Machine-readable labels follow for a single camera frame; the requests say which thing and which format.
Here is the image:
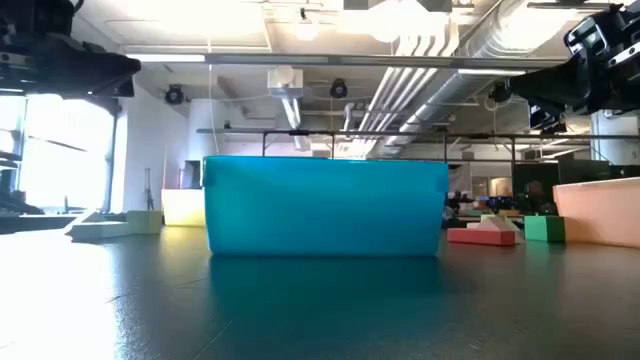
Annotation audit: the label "white round column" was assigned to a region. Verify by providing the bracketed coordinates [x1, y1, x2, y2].
[186, 98, 227, 162]

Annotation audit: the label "pale teal block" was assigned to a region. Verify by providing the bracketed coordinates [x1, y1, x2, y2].
[69, 221, 132, 242]

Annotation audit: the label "white ceiling box unit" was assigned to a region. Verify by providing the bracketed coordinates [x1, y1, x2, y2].
[266, 65, 305, 99]

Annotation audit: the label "blue plastic bin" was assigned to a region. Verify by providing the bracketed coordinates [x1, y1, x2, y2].
[202, 155, 450, 258]

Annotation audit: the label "black tripod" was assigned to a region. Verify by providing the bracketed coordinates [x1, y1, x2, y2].
[143, 167, 157, 212]

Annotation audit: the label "white hanging cord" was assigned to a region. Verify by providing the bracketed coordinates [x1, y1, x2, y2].
[207, 34, 222, 157]

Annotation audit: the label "silver ceiling duct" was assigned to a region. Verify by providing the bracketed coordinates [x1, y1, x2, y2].
[382, 0, 571, 159]

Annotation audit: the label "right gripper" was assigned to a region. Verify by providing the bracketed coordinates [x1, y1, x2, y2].
[508, 3, 640, 132]

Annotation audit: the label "red block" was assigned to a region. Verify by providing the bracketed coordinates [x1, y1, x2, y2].
[446, 227, 517, 248]

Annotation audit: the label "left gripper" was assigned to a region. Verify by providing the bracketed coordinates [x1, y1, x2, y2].
[0, 0, 143, 99]

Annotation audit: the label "dark machine silhouette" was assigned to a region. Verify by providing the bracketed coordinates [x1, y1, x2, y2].
[0, 151, 47, 217]

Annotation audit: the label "yellow plastic bin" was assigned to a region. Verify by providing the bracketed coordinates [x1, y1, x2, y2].
[160, 188, 207, 228]

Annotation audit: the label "white ceiling pipes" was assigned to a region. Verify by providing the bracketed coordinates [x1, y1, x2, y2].
[349, 24, 462, 159]

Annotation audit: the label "globe ceiling lamp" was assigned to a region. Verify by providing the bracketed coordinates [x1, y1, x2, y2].
[291, 16, 322, 43]

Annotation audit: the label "pale wedge block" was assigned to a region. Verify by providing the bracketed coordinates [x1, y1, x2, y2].
[62, 209, 127, 234]

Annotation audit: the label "cream wedge block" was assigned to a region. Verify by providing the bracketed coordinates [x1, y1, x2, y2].
[466, 215, 526, 246]

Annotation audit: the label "dark background screen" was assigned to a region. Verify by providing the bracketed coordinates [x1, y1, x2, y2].
[558, 158, 640, 185]

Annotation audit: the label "pink plastic bin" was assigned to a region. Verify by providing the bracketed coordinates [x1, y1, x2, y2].
[551, 176, 640, 250]

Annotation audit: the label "person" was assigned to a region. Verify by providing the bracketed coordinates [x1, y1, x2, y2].
[446, 190, 465, 217]
[522, 180, 557, 217]

